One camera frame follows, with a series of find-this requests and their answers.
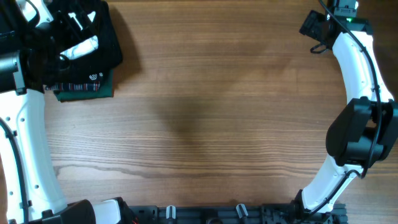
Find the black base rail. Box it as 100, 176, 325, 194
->
129, 203, 348, 224

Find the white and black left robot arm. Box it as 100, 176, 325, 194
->
1, 1, 125, 223

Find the light blue striped cloth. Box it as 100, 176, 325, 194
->
61, 11, 99, 60

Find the black knitted garment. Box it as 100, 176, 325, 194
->
50, 1, 123, 84

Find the dark green folded garment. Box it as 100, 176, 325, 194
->
53, 70, 113, 102

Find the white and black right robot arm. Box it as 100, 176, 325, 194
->
292, 0, 397, 223

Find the striped folded garment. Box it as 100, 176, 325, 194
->
45, 83, 101, 91

